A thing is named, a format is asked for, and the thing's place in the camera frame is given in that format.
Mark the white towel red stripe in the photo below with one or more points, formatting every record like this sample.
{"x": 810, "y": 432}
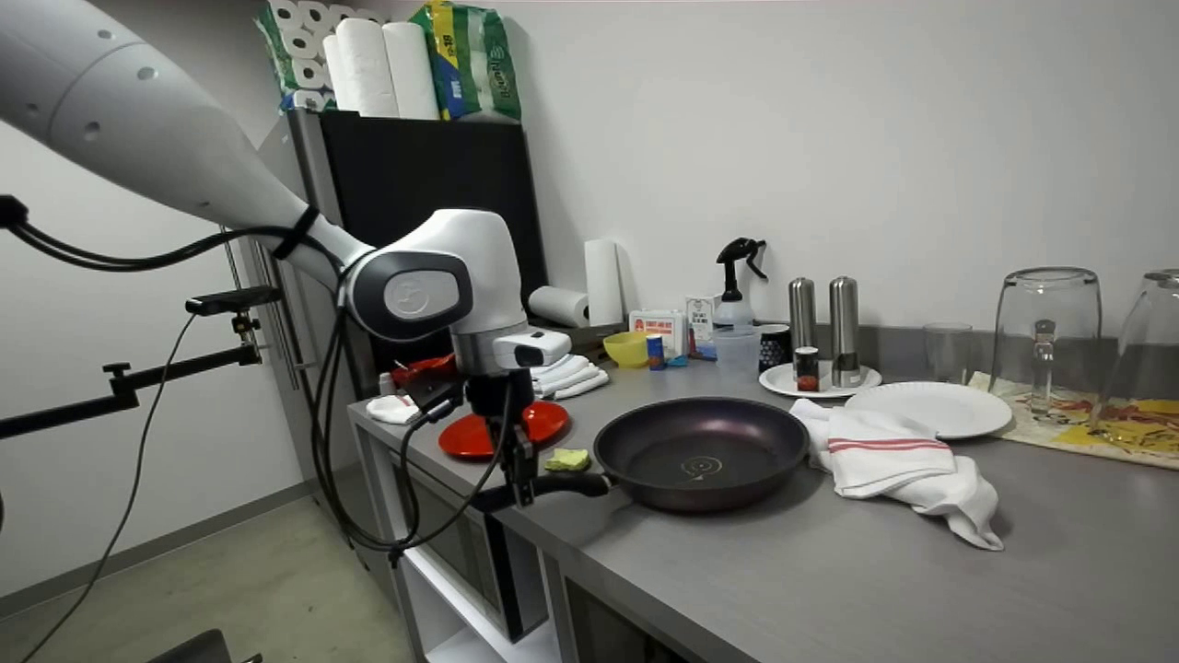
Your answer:
{"x": 917, "y": 475}

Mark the white paper rolls pack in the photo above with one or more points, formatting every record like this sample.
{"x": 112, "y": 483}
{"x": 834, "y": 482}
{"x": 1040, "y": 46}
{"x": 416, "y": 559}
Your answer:
{"x": 382, "y": 67}

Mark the upturned clear glass jar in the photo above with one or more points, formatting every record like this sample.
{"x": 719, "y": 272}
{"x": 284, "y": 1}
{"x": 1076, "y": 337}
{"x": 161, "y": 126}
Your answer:
{"x": 1047, "y": 332}
{"x": 1152, "y": 343}

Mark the white paper towel roll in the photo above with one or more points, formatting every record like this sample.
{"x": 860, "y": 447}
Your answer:
{"x": 558, "y": 309}
{"x": 607, "y": 281}

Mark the yellow green sponge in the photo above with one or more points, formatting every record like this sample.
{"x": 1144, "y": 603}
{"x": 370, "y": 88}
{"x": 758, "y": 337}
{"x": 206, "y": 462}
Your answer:
{"x": 569, "y": 462}

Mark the white sink counter unit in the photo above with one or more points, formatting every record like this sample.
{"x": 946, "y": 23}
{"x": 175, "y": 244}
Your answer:
{"x": 428, "y": 603}

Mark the patterned paper towel pack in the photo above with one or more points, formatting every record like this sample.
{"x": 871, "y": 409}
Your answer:
{"x": 296, "y": 51}

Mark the small blue container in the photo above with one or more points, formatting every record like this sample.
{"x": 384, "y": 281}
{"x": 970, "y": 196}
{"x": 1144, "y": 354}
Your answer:
{"x": 658, "y": 350}

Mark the crumpled white cloth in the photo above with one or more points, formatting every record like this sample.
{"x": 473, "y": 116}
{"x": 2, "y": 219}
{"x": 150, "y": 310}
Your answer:
{"x": 394, "y": 409}

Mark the clear spray bottle black nozzle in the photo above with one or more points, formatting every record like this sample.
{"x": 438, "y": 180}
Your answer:
{"x": 739, "y": 332}

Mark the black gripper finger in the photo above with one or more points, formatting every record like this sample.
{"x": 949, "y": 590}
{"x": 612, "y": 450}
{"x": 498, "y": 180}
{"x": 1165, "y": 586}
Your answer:
{"x": 531, "y": 462}
{"x": 510, "y": 456}

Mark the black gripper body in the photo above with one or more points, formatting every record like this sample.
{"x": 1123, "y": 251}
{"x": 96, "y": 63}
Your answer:
{"x": 503, "y": 393}

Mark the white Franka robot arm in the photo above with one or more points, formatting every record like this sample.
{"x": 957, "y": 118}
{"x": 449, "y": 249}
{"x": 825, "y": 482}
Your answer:
{"x": 125, "y": 111}

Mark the black tall cabinet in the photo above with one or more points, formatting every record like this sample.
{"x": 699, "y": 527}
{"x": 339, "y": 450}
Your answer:
{"x": 417, "y": 169}

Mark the yellow bowl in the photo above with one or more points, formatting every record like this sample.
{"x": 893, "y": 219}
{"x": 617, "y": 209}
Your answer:
{"x": 628, "y": 350}

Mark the green packaged goods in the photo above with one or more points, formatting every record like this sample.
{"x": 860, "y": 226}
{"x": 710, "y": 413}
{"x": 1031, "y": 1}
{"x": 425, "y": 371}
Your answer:
{"x": 481, "y": 61}

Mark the black floor object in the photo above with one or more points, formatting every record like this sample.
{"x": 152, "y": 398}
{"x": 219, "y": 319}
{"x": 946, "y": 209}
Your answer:
{"x": 196, "y": 649}

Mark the folded white towel blue stripes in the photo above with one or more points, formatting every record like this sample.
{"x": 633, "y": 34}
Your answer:
{"x": 577, "y": 373}

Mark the steel grinder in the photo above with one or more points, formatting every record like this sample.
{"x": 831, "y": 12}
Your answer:
{"x": 801, "y": 315}
{"x": 845, "y": 315}

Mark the red round plate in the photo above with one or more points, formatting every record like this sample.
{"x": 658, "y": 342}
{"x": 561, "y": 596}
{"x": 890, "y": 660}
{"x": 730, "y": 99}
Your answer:
{"x": 473, "y": 439}

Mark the large white plate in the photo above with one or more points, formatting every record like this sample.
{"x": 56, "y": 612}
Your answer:
{"x": 935, "y": 409}

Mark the white printed box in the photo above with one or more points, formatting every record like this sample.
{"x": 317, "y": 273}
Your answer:
{"x": 701, "y": 323}

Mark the red black clamp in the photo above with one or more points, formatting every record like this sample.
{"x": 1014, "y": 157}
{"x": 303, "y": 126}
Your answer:
{"x": 425, "y": 366}

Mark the colourful placemat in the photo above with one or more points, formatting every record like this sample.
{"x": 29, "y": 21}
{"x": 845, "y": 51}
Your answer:
{"x": 1108, "y": 428}

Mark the black bar camera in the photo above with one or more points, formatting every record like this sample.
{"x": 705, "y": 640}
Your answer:
{"x": 233, "y": 299}

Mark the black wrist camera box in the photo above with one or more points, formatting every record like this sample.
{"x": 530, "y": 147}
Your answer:
{"x": 434, "y": 393}

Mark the small white plate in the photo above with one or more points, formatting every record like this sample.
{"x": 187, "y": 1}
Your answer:
{"x": 779, "y": 384}

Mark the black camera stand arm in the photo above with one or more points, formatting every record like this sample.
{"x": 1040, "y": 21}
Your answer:
{"x": 125, "y": 384}

